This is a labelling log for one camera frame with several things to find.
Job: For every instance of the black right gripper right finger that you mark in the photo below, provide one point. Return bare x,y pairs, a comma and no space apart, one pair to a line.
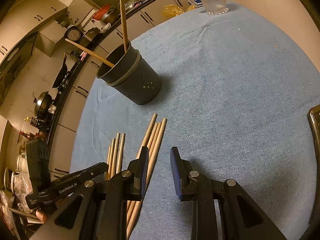
220,209

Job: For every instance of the red basin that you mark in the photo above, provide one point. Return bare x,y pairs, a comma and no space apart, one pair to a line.
97,16

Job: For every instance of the grey rice cooker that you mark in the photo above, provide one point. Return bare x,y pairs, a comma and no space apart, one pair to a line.
84,39

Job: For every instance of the yellow plastic bag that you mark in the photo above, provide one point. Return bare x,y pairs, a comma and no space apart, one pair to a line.
170,11

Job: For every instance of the black perforated utensil holder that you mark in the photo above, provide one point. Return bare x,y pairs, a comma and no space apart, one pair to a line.
131,75

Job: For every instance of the dark smartphone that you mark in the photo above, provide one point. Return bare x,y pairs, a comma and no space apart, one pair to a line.
313,118

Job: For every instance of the black wok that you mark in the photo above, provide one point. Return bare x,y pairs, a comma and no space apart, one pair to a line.
61,75

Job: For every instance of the upper wall cabinets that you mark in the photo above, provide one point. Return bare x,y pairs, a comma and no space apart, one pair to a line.
26,17

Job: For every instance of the blue towel mat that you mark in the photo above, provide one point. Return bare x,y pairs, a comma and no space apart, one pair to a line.
236,92

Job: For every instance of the person's left hand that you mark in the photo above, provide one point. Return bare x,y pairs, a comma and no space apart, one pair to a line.
41,215

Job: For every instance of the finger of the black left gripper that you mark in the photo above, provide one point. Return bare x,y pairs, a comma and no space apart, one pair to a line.
79,177

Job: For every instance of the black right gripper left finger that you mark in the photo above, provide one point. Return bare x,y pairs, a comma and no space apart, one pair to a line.
99,210

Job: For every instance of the black range hood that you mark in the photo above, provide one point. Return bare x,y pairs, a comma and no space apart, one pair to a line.
15,61

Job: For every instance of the steel pot with lid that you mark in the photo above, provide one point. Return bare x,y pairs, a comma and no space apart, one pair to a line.
44,106

